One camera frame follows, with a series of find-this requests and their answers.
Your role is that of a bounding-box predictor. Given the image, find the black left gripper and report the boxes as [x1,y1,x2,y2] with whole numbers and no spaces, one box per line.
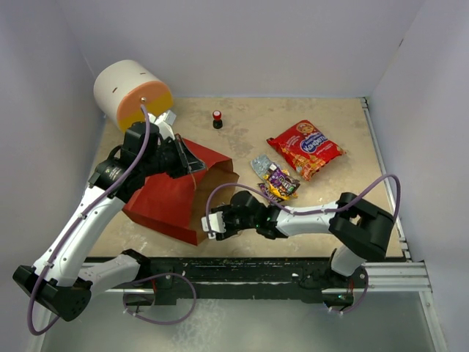
[142,133,206,179]

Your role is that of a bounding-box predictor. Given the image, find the yellow m&m packet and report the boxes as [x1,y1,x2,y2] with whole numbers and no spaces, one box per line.
[268,186,298,201]

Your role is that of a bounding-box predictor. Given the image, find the red paper bag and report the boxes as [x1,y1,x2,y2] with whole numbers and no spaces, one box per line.
[123,139,239,246]

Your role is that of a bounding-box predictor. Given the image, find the silver foil snack packet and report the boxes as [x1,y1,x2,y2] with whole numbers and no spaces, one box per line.
[250,154,274,180]

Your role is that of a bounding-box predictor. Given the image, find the brown m&m packet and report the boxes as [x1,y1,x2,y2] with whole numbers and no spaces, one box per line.
[264,164,300,194]

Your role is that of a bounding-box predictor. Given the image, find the red candy bag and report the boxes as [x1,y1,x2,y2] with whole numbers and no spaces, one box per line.
[266,120,346,181]

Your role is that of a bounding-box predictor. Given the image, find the purple m&m packet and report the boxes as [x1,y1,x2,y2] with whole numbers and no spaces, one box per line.
[257,183,284,203]

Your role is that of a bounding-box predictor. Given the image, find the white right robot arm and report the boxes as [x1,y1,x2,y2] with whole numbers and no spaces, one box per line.
[202,191,395,287]

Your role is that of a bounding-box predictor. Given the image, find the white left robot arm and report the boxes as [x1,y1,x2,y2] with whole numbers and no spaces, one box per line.
[13,122,206,325]

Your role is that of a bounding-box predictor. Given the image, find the red black stamp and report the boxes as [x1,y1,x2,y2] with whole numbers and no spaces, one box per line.
[213,110,223,129]

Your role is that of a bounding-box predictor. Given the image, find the white cylindrical toy drum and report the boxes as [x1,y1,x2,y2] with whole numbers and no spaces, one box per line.
[93,59,174,133]

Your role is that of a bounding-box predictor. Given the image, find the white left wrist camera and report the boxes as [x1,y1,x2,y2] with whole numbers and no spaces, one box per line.
[152,110,177,139]

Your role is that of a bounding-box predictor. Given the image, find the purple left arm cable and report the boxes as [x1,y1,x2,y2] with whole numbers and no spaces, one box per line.
[27,104,151,337]

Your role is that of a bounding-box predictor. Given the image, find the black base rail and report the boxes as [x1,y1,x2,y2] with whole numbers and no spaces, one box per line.
[119,257,368,307]

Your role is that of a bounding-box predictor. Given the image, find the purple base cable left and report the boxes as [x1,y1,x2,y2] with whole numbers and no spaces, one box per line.
[122,270,198,325]

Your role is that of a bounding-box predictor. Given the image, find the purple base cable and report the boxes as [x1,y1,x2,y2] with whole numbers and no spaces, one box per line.
[122,270,198,325]
[328,271,370,315]

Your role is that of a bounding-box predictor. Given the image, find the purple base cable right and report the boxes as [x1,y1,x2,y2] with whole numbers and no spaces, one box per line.
[328,271,370,315]

